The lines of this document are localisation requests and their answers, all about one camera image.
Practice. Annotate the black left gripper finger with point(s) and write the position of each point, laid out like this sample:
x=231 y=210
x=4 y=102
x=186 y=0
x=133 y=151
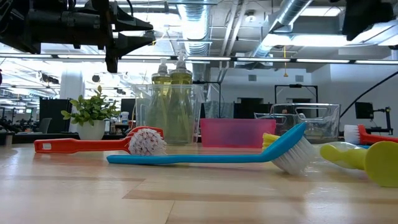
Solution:
x=130 y=25
x=133 y=42

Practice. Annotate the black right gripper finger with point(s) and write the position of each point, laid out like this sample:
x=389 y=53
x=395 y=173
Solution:
x=363 y=14

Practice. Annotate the yellow dish soap bottle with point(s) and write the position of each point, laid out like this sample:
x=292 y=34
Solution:
x=181 y=77
x=161 y=79

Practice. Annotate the red dish brush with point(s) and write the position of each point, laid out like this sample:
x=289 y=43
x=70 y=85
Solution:
x=77 y=145
x=373 y=138

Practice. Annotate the blue dish brush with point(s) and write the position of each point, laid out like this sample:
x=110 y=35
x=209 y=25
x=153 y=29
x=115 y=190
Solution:
x=186 y=159

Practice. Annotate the light blue sponge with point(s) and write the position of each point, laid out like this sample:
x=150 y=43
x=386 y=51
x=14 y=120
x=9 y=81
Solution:
x=363 y=146

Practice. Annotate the green dish brush yellow bristles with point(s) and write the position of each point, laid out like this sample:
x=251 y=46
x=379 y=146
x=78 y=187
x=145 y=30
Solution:
x=379 y=161

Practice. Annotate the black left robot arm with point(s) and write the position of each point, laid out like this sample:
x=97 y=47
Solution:
x=31 y=25

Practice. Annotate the black monitor on arm stand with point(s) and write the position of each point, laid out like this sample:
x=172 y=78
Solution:
x=363 y=110

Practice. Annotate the tall clear plastic bin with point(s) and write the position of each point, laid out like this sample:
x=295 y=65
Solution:
x=140 y=109

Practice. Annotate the black cabinet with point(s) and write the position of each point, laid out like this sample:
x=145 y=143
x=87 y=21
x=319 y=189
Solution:
x=54 y=115

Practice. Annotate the green plant in white pot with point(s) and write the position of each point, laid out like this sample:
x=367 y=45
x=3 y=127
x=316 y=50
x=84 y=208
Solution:
x=91 y=129

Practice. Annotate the grey office chair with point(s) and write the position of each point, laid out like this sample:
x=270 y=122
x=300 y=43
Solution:
x=45 y=124

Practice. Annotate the pink plastic bin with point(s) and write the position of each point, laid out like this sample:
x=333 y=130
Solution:
x=236 y=132

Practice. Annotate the ribbed silver ventilation duct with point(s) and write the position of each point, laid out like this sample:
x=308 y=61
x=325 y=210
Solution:
x=194 y=18

